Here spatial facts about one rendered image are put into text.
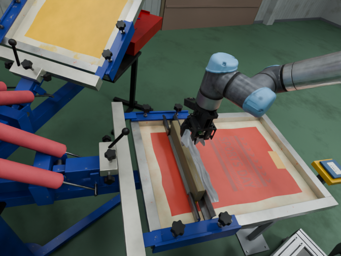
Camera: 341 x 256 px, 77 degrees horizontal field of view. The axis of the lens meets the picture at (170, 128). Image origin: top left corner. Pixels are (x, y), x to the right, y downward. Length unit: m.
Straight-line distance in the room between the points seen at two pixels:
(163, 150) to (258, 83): 0.55
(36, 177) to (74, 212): 1.17
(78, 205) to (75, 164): 1.11
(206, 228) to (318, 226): 1.79
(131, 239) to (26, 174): 0.35
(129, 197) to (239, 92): 0.47
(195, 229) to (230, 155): 0.43
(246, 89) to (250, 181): 0.55
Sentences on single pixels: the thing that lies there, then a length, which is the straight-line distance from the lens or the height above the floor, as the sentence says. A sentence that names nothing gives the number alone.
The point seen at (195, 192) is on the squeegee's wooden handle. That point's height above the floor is 1.04.
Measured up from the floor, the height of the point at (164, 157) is 0.95.
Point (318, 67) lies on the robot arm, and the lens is 0.63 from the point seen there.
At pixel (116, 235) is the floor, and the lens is 1.80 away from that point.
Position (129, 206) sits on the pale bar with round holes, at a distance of 0.73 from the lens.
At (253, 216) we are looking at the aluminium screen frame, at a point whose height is 0.99.
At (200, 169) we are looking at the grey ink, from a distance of 0.95.
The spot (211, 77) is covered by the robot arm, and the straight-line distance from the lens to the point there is 0.59.
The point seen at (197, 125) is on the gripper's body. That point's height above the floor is 1.26.
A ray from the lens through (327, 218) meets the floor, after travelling 2.60.
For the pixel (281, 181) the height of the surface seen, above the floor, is 0.95.
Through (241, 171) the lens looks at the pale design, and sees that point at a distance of 1.04.
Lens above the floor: 1.70
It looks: 43 degrees down
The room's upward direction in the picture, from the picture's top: 14 degrees clockwise
